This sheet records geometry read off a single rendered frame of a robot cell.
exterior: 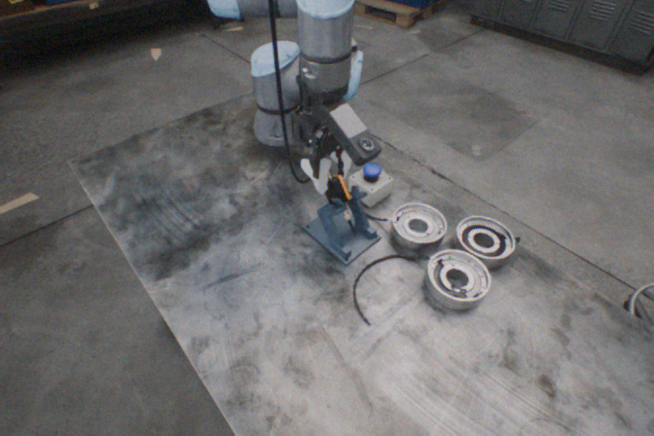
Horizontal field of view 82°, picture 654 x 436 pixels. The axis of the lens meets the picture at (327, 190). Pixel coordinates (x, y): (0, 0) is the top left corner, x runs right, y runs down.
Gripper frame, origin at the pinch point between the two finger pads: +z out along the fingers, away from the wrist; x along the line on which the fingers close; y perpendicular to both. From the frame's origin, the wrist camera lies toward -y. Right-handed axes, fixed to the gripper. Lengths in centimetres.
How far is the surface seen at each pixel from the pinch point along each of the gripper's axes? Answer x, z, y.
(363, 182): -10.9, 7.4, 2.0
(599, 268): -119, 92, -47
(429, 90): -196, 92, 100
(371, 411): 19.8, 11.9, -28.7
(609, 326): -19, 12, -47
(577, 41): -336, 79, 53
